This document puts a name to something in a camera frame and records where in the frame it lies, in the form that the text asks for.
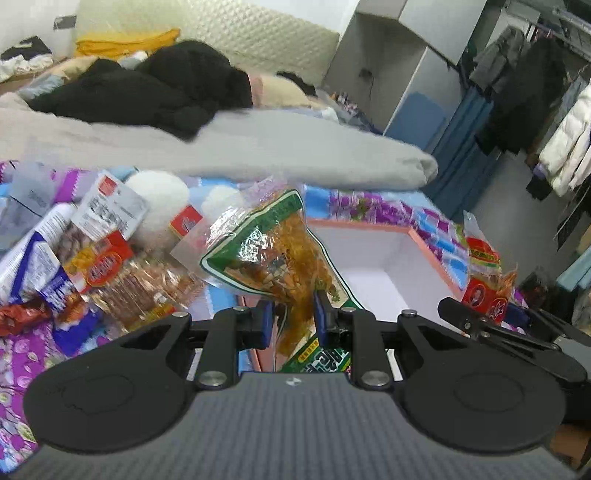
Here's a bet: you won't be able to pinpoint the black jacket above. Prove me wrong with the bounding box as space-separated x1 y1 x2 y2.
28 41 254 141

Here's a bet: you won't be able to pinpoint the light blue cloth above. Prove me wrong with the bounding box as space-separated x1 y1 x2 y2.
554 258 591 324

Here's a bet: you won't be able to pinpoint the bedside clutter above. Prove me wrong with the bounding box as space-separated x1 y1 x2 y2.
330 90 384 134

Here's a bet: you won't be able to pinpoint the green snack packet yellow contents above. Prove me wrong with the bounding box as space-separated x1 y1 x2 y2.
199 178 365 374

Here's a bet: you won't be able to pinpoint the blue and white snack packet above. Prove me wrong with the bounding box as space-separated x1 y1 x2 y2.
0 231 109 358

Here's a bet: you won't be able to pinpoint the clear packet with red label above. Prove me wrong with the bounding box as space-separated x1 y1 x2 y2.
168 205 241 278

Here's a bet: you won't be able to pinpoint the pink pillow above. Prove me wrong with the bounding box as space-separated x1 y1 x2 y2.
247 74 266 107

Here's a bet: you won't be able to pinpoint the pink cardboard box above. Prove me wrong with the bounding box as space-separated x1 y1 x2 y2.
238 218 468 370

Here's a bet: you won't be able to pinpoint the small red snack packet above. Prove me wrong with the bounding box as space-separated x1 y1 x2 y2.
0 298 54 337

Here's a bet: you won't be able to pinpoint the blue curtain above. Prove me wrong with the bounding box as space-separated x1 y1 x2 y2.
431 85 495 195

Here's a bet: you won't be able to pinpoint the pile of clothes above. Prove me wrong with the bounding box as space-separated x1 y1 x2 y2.
0 36 56 83

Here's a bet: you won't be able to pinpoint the hanging black coat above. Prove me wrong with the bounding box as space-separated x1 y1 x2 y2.
475 37 568 154

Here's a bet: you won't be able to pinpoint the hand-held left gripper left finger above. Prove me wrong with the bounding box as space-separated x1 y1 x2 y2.
111 299 274 390

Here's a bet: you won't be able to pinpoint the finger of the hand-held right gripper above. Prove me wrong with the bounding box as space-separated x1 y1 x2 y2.
438 296 586 385

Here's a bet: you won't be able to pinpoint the grey white cabinet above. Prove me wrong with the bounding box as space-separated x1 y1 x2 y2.
323 0 490 148

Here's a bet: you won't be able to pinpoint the red yellow snack packet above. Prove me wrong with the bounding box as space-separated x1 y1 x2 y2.
462 210 520 326

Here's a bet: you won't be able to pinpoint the metal clothes rail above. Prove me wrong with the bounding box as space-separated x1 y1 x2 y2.
531 0 591 47

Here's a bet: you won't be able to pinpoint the blue pad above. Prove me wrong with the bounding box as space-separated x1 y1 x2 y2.
401 90 447 139

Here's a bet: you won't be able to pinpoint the white and blue plush toy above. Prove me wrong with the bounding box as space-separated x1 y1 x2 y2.
124 170 245 247

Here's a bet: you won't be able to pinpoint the translucent plastic bag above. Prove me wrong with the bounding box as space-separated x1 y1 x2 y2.
0 161 61 259

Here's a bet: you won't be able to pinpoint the hanging white puffer jacket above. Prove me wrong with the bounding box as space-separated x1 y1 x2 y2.
538 78 591 197

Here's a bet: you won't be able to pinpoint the beige pillow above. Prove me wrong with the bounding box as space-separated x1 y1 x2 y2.
261 74 324 109

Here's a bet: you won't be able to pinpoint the cream quilted headboard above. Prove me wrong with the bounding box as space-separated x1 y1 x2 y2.
74 0 340 88

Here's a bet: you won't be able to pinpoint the yellow cloth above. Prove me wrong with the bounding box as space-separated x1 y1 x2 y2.
75 28 182 58

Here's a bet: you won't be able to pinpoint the white label snack packet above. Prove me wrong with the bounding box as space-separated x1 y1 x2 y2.
51 170 148 259

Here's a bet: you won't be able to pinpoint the hanging grey coat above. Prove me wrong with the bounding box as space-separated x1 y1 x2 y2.
468 25 525 90

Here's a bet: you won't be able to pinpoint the dark clothes on pillow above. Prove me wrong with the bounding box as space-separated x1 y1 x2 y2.
276 71 319 97

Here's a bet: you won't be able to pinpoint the grey blanket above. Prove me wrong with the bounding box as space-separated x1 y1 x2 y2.
0 92 439 190

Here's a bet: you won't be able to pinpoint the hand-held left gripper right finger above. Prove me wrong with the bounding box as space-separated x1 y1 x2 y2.
313 290 465 391

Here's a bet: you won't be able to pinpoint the red label sausage snack packet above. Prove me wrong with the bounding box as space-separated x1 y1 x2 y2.
62 231 206 333

